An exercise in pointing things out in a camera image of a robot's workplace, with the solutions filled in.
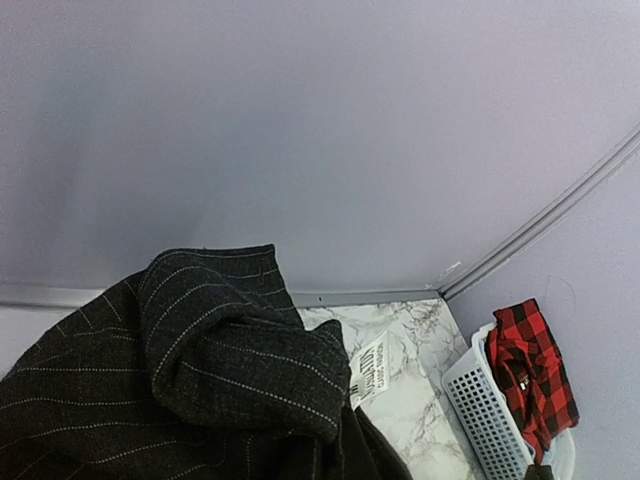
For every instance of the red black plaid shirt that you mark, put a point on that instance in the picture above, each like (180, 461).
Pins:
(528, 368)

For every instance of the right aluminium frame post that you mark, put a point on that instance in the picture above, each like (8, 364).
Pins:
(546, 218)

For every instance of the white plastic laundry basket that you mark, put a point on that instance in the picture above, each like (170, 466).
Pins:
(487, 420)

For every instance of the aluminium rear table rail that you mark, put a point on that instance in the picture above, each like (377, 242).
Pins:
(65, 298)

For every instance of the black pinstriped long sleeve shirt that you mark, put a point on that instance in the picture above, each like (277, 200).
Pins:
(188, 390)

